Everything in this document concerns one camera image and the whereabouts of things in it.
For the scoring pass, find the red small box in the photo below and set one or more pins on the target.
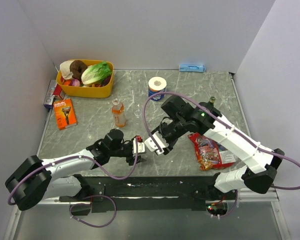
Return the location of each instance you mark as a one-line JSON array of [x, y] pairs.
[[58, 93]]

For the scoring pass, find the orange drink bottle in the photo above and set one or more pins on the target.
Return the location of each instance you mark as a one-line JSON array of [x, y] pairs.
[[118, 112]]

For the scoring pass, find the toilet paper roll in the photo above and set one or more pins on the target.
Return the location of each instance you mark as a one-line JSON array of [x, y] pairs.
[[156, 84]]

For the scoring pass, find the orange razor box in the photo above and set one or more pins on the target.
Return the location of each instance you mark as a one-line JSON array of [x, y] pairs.
[[65, 114]]

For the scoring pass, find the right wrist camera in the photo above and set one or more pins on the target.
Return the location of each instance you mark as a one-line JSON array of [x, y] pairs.
[[156, 144]]

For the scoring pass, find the green glass bottle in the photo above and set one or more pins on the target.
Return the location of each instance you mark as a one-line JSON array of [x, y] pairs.
[[211, 101]]

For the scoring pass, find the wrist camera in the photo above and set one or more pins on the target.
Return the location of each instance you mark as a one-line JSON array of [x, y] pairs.
[[156, 144], [138, 145]]

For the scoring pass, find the blue tissue pack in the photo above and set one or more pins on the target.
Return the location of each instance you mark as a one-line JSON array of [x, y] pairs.
[[191, 68]]

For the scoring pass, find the black base frame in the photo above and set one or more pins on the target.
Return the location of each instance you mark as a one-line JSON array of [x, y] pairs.
[[150, 193]]

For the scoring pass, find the purple toy onion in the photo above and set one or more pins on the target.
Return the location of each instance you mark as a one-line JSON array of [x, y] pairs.
[[75, 83]]

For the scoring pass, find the brown plush donut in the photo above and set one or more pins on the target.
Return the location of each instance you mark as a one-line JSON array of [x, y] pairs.
[[77, 67]]

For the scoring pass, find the beige plush toy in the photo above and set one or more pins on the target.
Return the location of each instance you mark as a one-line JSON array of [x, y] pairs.
[[65, 71]]

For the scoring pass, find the red snack bag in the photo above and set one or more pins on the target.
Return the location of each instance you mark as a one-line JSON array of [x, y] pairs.
[[211, 155]]

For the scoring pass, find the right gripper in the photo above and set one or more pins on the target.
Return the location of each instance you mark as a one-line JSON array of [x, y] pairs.
[[160, 128]]

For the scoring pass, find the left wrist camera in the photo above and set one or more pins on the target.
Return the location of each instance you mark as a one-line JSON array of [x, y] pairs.
[[138, 145]]

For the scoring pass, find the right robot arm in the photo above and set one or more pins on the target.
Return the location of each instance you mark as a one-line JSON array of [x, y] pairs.
[[261, 163]]

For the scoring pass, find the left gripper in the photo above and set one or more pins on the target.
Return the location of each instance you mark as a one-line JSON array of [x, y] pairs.
[[130, 159]]

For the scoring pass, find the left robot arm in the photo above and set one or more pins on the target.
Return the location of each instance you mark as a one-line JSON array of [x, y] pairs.
[[39, 179]]

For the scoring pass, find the toy lettuce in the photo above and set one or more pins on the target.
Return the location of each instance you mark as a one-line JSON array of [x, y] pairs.
[[96, 74]]

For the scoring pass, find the purple white box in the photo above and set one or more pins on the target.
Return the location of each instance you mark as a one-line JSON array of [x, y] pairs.
[[49, 97]]

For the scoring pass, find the yellow plastic bin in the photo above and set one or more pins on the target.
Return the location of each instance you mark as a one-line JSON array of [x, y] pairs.
[[102, 90]]

